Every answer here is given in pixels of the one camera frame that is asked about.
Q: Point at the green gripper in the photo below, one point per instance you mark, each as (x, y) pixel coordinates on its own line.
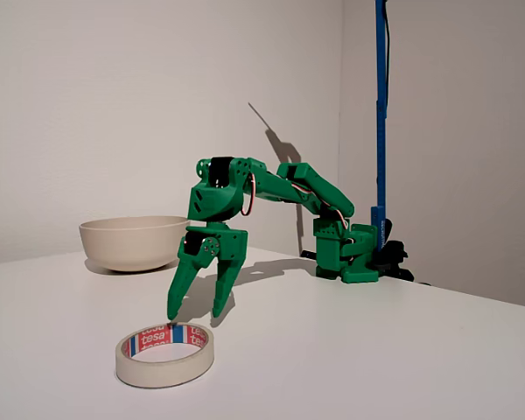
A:
(231, 241)

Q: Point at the beige masking tape roll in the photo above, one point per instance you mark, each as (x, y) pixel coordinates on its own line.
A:
(157, 373)

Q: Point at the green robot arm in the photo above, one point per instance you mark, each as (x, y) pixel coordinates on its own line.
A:
(289, 186)

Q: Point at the beige bowl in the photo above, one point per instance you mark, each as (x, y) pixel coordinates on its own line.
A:
(127, 245)

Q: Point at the black table clamp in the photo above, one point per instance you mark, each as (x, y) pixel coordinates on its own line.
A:
(308, 254)
(396, 256)

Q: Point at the blue vertical pole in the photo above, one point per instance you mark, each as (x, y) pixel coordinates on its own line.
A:
(381, 131)

